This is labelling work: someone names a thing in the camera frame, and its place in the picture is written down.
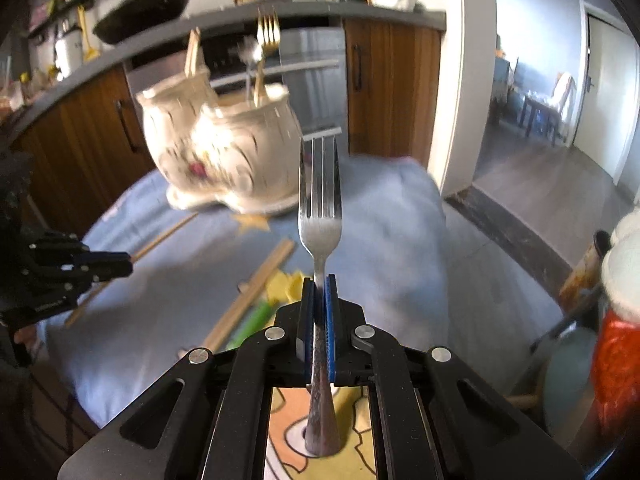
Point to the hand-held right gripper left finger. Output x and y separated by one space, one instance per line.
310 320

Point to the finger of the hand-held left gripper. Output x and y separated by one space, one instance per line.
112 273
107 258

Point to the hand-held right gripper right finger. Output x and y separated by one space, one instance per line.
331 320

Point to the silver fork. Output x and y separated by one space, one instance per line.
320 230

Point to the floral ceramic utensil holder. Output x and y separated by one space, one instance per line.
235 160

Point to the silver spoon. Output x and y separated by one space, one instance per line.
251 55

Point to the gold fork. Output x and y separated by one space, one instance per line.
268 30

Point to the blue cartoon printed tablecloth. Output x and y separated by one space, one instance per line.
390 250

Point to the wide wooden cabinet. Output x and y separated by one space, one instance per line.
85 140

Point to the yellow kitchen brush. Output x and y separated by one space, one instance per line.
89 35

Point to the grey kitchen countertop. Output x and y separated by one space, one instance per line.
150 35

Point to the narrow wooden cabinet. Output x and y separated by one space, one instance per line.
395 90

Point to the stainless steel built-in oven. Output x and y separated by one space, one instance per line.
310 75

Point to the pale green container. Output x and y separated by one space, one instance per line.
570 380

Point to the red textured container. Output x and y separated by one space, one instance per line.
617 375

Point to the white fluffy cloth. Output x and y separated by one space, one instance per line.
625 260

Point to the wooden chair with clothes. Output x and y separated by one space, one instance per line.
550 110

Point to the white bowl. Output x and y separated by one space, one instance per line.
392 0

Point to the white door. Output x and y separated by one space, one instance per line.
612 95

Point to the black wall shelf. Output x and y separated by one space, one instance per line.
60 10

